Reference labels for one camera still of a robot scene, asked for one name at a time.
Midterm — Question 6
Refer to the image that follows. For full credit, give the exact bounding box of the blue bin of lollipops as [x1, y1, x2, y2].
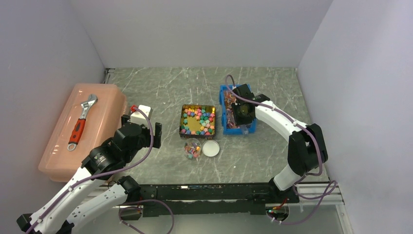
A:
[219, 85, 257, 135]

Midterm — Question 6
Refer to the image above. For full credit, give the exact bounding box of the small clear glass jar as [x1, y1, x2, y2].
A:
[184, 138, 202, 159]

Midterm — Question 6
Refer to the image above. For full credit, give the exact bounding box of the tin of star candies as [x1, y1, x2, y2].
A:
[179, 104, 217, 140]

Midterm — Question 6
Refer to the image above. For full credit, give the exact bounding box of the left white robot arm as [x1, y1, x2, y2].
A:
[17, 115, 162, 234]

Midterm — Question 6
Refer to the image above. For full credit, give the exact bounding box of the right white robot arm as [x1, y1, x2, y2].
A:
[231, 84, 328, 202]

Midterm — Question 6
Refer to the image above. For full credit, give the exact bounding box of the orange translucent storage box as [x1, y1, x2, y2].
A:
[38, 83, 127, 182]

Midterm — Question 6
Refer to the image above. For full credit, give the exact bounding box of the round white jar lid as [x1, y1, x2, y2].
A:
[202, 140, 220, 157]

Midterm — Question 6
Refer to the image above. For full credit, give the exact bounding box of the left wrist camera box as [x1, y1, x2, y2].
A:
[130, 105, 153, 128]

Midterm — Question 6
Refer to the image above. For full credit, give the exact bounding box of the red handled adjustable wrench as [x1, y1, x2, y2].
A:
[67, 94, 98, 152]

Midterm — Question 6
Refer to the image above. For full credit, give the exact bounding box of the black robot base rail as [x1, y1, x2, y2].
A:
[124, 182, 300, 217]

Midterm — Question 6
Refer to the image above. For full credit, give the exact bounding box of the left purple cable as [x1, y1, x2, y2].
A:
[25, 107, 175, 234]

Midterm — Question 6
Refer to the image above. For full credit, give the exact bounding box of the purple cable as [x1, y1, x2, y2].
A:
[25, 107, 175, 234]
[224, 74, 338, 226]

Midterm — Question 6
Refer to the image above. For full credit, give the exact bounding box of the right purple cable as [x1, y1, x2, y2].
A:
[224, 74, 338, 226]

